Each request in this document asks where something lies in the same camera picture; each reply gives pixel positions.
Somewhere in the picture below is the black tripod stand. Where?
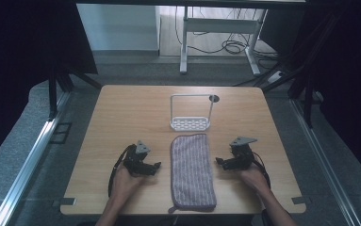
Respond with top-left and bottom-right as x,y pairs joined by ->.
47,62 -> 104,122
253,18 -> 324,129

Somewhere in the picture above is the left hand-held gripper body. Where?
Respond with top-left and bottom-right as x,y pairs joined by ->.
123,139 -> 154,177

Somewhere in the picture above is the black hanging cable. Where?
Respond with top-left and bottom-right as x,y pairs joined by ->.
173,6 -> 227,55

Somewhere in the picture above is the aluminium rail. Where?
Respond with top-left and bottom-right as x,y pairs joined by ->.
0,91 -> 72,226
288,90 -> 361,226

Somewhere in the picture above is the white metal desk frame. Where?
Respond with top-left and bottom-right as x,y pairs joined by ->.
179,5 -> 269,76

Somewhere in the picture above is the black coiled floor cable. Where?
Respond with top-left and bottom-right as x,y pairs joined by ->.
221,38 -> 252,57

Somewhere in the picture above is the purple striped towel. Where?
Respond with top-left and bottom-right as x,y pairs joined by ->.
167,133 -> 218,215

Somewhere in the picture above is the black curtain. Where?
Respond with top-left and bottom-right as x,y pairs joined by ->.
258,0 -> 361,189
0,0 -> 99,174

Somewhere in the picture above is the white towel rack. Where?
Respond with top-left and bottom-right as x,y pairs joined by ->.
169,93 -> 216,132

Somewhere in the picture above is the person's left hand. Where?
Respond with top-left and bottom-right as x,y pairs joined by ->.
109,163 -> 145,202

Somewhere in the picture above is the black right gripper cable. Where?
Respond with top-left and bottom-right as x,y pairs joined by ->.
251,151 -> 272,190

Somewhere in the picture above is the person's right hand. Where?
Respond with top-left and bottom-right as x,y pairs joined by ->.
238,165 -> 272,196

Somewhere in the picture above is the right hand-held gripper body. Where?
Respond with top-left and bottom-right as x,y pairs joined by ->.
227,136 -> 259,172

